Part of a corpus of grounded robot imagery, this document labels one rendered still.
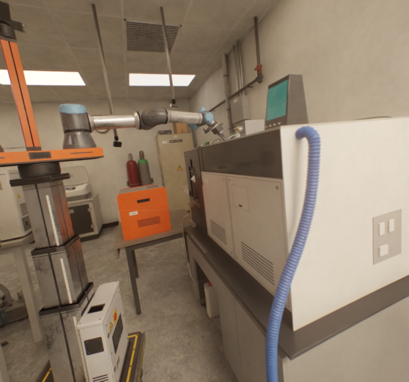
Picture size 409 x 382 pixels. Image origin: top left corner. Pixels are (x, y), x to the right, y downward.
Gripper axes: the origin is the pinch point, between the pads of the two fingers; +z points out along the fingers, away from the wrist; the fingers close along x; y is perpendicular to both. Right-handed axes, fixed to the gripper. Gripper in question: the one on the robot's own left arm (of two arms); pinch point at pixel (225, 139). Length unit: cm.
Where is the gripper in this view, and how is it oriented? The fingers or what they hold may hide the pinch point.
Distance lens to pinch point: 169.8
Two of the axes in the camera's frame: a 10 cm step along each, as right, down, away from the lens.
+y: 7.1, -7.0, 1.0
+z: 6.7, 7.1, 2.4
